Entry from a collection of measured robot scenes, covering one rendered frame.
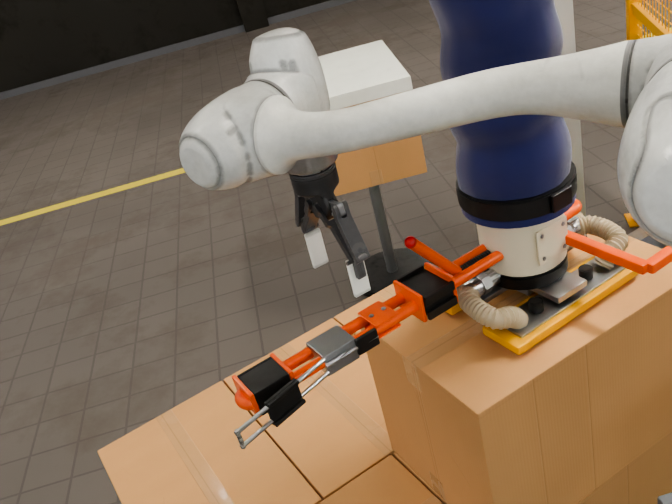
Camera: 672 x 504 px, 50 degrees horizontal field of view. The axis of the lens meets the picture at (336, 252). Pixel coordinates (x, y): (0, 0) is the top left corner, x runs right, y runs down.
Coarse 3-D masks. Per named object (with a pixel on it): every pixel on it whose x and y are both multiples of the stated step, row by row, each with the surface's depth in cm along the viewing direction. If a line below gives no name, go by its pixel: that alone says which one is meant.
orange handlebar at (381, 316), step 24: (576, 240) 137; (456, 264) 140; (480, 264) 138; (624, 264) 129; (648, 264) 126; (360, 312) 132; (384, 312) 131; (408, 312) 131; (288, 360) 126; (312, 360) 125
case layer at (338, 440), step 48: (384, 288) 237; (336, 384) 202; (144, 432) 203; (192, 432) 199; (288, 432) 190; (336, 432) 186; (384, 432) 182; (144, 480) 187; (192, 480) 183; (240, 480) 179; (288, 480) 176; (336, 480) 172; (384, 480) 169; (624, 480) 159
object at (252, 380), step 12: (264, 360) 125; (276, 360) 124; (252, 372) 123; (264, 372) 122; (276, 372) 121; (288, 372) 121; (240, 384) 121; (252, 384) 120; (264, 384) 119; (276, 384) 120; (252, 396) 118; (264, 396) 119
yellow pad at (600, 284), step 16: (592, 256) 152; (576, 272) 148; (592, 272) 144; (608, 272) 145; (624, 272) 145; (592, 288) 142; (608, 288) 142; (528, 304) 140; (544, 304) 141; (560, 304) 140; (576, 304) 140; (592, 304) 141; (528, 320) 138; (544, 320) 137; (560, 320) 137; (496, 336) 138; (512, 336) 136; (528, 336) 135; (544, 336) 136
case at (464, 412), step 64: (576, 256) 158; (640, 256) 153; (448, 320) 149; (576, 320) 140; (640, 320) 140; (384, 384) 160; (448, 384) 133; (512, 384) 129; (576, 384) 137; (640, 384) 148; (448, 448) 144; (512, 448) 133; (576, 448) 144; (640, 448) 157
